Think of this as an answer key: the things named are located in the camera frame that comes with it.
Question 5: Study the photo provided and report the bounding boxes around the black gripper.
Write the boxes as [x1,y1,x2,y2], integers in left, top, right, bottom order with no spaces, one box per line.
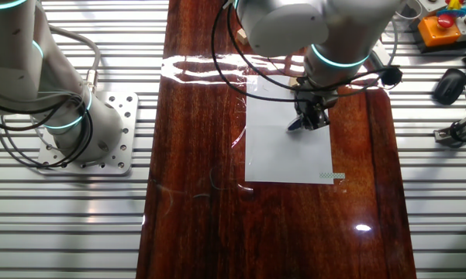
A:
[294,85,339,132]

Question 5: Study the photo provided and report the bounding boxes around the white paper sheet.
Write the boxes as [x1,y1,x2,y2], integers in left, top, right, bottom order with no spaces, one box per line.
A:
[243,74,335,185]

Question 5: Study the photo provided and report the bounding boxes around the black computer mouse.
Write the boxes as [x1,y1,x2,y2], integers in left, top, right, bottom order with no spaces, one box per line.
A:
[433,68,466,106]

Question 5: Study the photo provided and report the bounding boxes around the orange emergency stop box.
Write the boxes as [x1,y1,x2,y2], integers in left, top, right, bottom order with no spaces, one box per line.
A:
[417,14,462,48]

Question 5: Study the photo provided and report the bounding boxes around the yellow and blue toy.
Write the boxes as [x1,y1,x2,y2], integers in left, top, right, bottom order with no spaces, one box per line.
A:
[436,0,466,19]

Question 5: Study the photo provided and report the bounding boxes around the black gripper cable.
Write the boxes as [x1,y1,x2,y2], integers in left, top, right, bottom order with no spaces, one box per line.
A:
[210,0,403,104]

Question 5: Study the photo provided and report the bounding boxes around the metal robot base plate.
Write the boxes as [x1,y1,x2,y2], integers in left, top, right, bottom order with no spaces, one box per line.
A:
[36,91,140,177]

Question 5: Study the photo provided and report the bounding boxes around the grey base cable with connector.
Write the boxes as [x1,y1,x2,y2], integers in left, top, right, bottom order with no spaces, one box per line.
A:
[48,24,102,94]

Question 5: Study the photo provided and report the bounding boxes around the black base cable bundle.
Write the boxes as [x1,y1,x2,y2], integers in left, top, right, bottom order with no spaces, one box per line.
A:
[0,87,95,171]

